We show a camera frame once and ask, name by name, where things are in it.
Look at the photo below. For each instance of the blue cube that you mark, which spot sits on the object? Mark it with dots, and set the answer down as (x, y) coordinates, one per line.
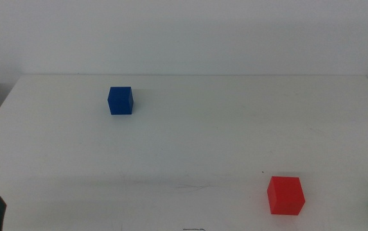
(120, 101)

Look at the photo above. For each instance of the red cube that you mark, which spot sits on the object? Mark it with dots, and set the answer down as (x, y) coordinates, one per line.
(284, 195)

